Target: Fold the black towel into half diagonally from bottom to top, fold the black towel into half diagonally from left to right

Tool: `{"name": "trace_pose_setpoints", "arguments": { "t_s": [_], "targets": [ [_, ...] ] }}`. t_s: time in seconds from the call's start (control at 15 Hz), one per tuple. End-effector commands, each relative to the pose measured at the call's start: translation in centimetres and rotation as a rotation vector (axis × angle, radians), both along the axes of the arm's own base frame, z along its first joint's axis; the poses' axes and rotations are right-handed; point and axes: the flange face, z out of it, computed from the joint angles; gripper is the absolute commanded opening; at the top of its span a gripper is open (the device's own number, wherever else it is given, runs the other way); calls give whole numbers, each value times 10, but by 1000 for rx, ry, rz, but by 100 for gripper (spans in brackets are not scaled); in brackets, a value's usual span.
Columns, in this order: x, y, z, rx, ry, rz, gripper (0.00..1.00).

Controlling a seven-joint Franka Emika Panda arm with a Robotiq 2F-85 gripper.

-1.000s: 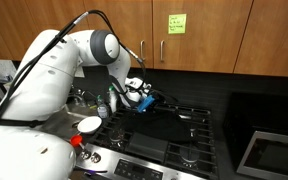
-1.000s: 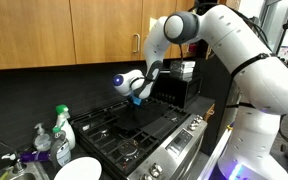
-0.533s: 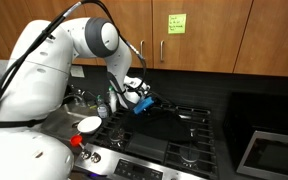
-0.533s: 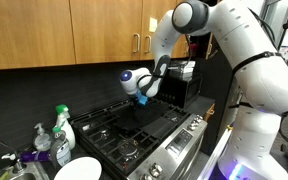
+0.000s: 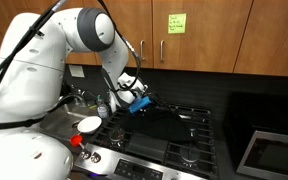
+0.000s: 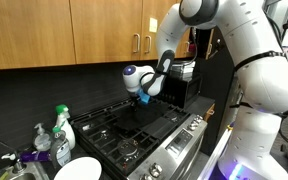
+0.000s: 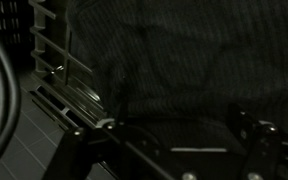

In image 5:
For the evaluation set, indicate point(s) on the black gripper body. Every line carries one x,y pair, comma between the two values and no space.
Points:
156,102

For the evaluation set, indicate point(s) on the black towel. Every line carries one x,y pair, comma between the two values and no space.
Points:
160,125

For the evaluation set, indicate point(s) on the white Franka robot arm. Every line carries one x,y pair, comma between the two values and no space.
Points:
27,83

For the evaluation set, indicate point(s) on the clear dish soap bottle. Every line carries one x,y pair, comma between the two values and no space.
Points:
102,108

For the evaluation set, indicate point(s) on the stainless steel gas stove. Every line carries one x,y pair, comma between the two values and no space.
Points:
134,166

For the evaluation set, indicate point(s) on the yellow sticky note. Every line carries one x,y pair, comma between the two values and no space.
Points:
177,23

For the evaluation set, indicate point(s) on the silver stove knob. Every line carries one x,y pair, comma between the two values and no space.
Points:
86,154
95,157

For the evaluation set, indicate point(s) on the chrome faucet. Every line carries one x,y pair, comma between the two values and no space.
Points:
71,97

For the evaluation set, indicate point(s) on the stainless steel sink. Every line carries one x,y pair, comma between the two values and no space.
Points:
64,121

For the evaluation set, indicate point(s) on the black microwave oven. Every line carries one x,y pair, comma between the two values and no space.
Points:
267,113

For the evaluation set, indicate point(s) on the white wall outlet plate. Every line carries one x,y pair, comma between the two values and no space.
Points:
76,71

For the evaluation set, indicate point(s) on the wooden wall cabinet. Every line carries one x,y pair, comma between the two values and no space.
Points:
217,33

